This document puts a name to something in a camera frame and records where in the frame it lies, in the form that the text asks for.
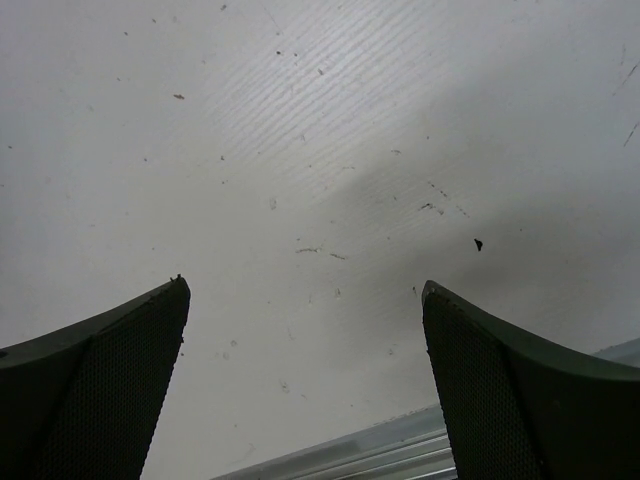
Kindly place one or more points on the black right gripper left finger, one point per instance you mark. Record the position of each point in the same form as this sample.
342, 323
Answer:
83, 402

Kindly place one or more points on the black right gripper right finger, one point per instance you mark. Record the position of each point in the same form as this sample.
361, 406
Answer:
518, 406

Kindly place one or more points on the aluminium frame rail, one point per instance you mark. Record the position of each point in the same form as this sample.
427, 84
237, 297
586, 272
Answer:
414, 446

